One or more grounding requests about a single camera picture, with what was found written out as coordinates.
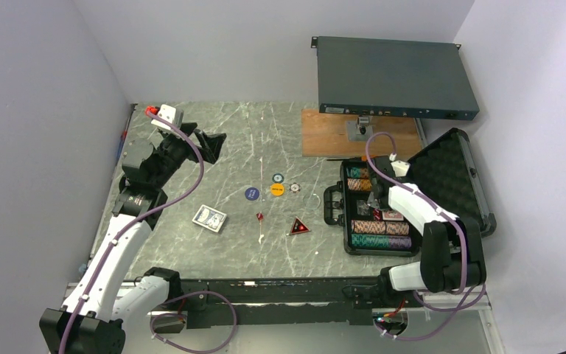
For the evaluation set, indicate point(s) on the bottom poker chip row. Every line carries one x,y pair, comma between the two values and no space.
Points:
381,242

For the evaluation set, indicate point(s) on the red triangular dealer button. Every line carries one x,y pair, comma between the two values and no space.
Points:
298,227

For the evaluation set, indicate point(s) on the orange handled screwdriver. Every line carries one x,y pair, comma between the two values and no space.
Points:
353,159

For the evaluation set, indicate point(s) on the black poker set case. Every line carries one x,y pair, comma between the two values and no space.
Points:
444,170

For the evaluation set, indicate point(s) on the blue playing card deck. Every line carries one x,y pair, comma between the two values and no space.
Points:
210,218

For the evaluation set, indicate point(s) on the dark grey rack server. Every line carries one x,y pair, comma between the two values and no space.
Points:
393,78

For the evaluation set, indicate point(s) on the poker chip row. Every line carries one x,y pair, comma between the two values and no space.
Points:
359,184
380,227
381,242
358,172

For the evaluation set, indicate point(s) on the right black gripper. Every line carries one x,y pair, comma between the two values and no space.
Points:
371,202

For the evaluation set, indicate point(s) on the green poker chip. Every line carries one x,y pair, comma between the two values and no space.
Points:
278,178

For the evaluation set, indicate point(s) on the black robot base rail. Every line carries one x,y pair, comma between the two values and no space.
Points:
282,301

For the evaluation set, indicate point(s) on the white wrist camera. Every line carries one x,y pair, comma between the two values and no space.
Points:
165,115
399,167

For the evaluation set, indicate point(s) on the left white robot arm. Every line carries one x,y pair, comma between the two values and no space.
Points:
93,318

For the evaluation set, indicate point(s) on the top poker chip row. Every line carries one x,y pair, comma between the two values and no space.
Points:
358,172

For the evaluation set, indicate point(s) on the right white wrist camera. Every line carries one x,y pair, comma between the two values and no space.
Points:
399,167

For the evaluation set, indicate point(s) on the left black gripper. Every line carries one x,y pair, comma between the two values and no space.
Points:
210,144

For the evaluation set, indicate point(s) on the yellow big blind button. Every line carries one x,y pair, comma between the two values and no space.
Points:
277,189

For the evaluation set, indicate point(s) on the clear plastic disc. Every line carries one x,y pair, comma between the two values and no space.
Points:
312,201

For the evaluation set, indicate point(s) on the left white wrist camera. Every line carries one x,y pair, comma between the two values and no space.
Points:
165,115

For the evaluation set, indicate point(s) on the red dice in case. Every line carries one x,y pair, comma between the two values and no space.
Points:
377,214

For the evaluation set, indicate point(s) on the blue small blind button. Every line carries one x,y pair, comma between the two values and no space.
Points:
252,193

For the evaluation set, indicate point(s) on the red playing card deck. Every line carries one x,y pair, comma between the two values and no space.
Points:
392,216

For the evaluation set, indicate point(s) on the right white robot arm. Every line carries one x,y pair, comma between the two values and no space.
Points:
452,254

